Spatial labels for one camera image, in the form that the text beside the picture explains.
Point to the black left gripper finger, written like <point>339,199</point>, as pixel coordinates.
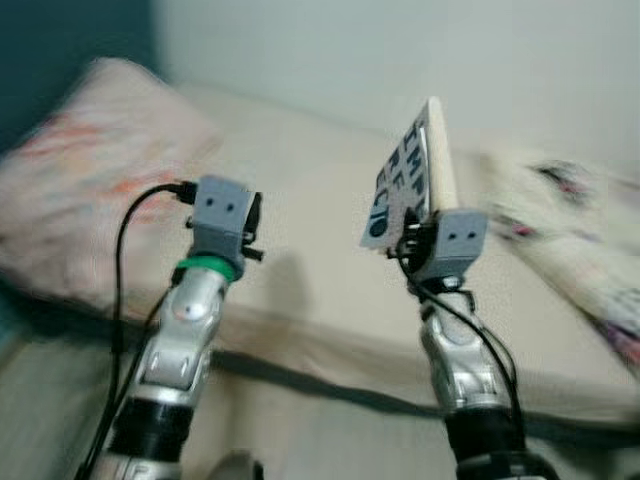
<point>254,215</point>

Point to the white book with black letters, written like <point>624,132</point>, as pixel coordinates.
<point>400,180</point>

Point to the pink pillow with coloured spots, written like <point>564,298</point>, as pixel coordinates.
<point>80,170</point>

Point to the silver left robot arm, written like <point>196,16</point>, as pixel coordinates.
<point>185,330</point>

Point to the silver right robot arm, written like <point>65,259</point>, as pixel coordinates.
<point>455,365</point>

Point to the bed with white sheet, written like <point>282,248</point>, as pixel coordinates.
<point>320,300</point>

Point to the cream cartoon print blanket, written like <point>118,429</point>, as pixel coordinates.
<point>560,230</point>

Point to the grey robot left leg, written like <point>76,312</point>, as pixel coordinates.
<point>235,470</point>

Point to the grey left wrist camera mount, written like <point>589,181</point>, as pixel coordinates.
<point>222,210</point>

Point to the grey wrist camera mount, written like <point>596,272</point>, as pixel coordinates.
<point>462,240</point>
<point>222,210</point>

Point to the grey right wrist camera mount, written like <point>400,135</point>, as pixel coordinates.
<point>462,240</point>

